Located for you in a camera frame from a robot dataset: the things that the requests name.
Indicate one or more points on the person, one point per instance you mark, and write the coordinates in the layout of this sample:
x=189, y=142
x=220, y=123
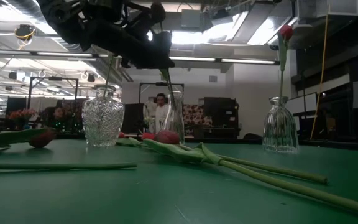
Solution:
x=57, y=112
x=161, y=115

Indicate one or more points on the black cabinet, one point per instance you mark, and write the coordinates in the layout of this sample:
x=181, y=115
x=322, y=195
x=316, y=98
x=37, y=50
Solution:
x=221, y=113

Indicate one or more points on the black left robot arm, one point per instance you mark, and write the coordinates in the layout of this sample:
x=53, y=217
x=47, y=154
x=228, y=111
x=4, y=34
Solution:
x=67, y=18

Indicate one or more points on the ribbed narrow-neck glass vase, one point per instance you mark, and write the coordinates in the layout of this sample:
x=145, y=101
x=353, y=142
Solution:
x=280, y=130

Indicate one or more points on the pink flower bouquet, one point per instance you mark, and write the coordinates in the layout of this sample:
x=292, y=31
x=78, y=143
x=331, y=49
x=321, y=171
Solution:
x=22, y=115

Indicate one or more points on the round cut-glass vase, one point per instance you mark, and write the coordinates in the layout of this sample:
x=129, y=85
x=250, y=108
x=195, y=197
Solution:
x=102, y=121

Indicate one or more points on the green table mat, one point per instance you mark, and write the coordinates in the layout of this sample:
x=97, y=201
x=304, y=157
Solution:
x=179, y=202

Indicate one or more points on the slim flared glass vase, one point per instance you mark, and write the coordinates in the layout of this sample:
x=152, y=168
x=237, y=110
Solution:
x=179, y=124

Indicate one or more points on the black artificial tulip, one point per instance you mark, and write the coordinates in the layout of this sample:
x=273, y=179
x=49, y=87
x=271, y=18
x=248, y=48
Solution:
x=168, y=79

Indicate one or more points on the LED light bar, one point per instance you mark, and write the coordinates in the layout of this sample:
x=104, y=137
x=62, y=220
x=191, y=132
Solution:
x=64, y=54
x=222, y=60

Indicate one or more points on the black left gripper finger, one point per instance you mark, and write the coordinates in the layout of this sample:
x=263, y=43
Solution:
x=151, y=60
x=163, y=43

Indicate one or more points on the floral pattern sofa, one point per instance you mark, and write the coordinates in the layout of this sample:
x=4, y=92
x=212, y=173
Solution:
x=194, y=115

